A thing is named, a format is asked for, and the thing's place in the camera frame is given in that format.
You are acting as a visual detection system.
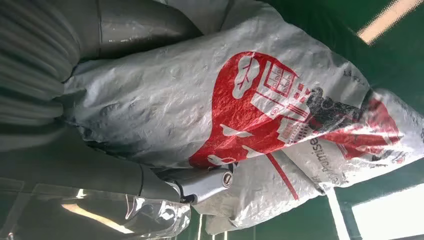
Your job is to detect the ribbed grey right arm sleeve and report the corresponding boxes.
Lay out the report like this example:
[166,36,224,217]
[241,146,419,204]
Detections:
[0,0,81,153]

